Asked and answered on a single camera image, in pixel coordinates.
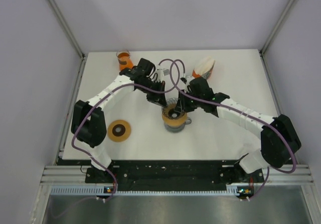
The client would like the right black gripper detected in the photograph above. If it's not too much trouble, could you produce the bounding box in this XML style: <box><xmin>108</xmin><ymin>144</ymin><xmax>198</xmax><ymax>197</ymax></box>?
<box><xmin>175</xmin><ymin>89</ymin><xmax>204</xmax><ymax>113</ymax></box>

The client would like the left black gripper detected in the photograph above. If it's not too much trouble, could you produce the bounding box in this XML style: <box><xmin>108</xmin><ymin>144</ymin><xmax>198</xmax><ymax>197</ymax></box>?
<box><xmin>137</xmin><ymin>79</ymin><xmax>167</xmax><ymax>108</ymax></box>

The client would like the clear ribbed glass dripper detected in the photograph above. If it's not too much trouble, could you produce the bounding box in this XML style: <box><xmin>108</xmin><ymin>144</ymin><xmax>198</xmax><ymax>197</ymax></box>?
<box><xmin>162</xmin><ymin>98</ymin><xmax>184</xmax><ymax>120</ymax></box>

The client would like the wooden dripper holder ring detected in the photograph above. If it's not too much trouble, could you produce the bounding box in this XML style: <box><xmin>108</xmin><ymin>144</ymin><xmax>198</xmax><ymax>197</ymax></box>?
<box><xmin>161</xmin><ymin>111</ymin><xmax>188</xmax><ymax>128</ymax></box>

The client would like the clear glass server jug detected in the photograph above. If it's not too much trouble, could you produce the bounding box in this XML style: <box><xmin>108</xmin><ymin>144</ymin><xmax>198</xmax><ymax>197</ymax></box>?
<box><xmin>164</xmin><ymin>117</ymin><xmax>192</xmax><ymax>133</ymax></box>

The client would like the orange coffee filter box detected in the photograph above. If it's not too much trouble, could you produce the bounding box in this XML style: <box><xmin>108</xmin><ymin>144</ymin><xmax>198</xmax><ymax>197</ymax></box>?
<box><xmin>192</xmin><ymin>56</ymin><xmax>216</xmax><ymax>80</ymax></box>

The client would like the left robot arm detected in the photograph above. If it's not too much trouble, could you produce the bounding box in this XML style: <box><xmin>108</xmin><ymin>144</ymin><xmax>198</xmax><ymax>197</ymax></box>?
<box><xmin>71</xmin><ymin>58</ymin><xmax>167</xmax><ymax>182</ymax></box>

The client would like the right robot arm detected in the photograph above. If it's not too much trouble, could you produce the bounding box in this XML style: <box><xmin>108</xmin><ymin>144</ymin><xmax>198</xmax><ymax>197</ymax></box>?
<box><xmin>175</xmin><ymin>76</ymin><xmax>301</xmax><ymax>182</ymax></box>

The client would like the orange liquid glass beaker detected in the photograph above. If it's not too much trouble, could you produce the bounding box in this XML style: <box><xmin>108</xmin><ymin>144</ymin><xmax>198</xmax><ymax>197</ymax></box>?
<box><xmin>116</xmin><ymin>50</ymin><xmax>134</xmax><ymax>71</ymax></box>

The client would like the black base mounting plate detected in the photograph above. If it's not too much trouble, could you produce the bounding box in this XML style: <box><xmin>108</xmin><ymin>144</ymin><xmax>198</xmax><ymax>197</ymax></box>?
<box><xmin>85</xmin><ymin>160</ymin><xmax>264</xmax><ymax>192</ymax></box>

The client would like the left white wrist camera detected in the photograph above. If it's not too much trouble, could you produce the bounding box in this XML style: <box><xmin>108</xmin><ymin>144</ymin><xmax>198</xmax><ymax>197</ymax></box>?
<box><xmin>156</xmin><ymin>68</ymin><xmax>170</xmax><ymax>79</ymax></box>

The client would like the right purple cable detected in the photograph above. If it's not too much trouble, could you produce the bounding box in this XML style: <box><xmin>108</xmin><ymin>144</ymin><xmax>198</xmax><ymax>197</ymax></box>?
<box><xmin>170</xmin><ymin>59</ymin><xmax>298</xmax><ymax>201</ymax></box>

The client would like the purple cable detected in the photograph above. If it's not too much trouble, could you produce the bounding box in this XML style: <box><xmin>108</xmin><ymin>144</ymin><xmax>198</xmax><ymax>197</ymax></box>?
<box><xmin>170</xmin><ymin>59</ymin><xmax>298</xmax><ymax>201</ymax></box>
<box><xmin>71</xmin><ymin>58</ymin><xmax>187</xmax><ymax>202</ymax></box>

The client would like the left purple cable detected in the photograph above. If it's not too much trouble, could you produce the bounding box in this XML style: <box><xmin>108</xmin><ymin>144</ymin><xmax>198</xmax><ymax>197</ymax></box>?
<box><xmin>71</xmin><ymin>58</ymin><xmax>187</xmax><ymax>202</ymax></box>

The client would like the grey slotted cable duct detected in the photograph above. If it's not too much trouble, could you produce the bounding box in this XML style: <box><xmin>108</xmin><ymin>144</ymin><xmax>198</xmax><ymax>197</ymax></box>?
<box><xmin>51</xmin><ymin>185</ymin><xmax>252</xmax><ymax>196</ymax></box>

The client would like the aluminium front rail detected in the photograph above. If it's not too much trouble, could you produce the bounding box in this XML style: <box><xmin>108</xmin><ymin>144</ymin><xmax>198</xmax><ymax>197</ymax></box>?
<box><xmin>41</xmin><ymin>165</ymin><xmax>314</xmax><ymax>186</ymax></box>

